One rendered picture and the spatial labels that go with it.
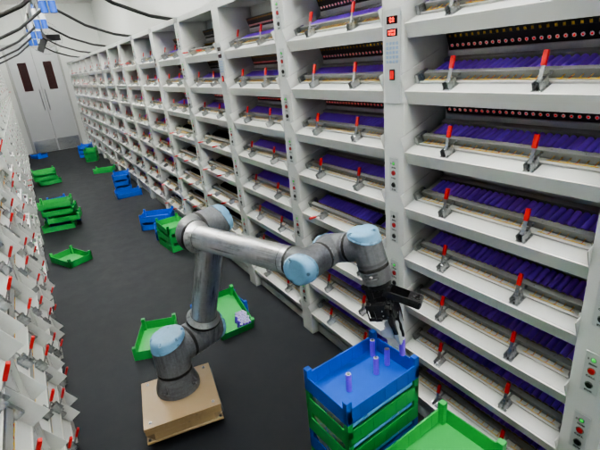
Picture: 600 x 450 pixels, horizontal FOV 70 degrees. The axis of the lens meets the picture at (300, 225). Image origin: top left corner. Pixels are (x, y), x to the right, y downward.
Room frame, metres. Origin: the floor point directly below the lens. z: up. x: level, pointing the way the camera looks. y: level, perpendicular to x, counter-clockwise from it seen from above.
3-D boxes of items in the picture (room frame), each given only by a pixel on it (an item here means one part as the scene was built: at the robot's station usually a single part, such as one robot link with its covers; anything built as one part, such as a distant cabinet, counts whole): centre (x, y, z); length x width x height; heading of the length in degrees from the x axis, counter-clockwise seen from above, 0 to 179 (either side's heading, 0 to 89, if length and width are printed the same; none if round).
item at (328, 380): (1.07, -0.15, 0.52); 0.30 x 0.20 x 0.08; 124
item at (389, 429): (1.07, -0.15, 0.36); 0.30 x 0.20 x 0.08; 124
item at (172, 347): (1.56, 0.61, 0.32); 0.17 x 0.15 x 0.18; 140
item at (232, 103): (2.71, 0.28, 0.89); 0.20 x 0.09 x 1.77; 120
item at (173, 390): (1.54, 0.61, 0.18); 0.19 x 0.19 x 0.10
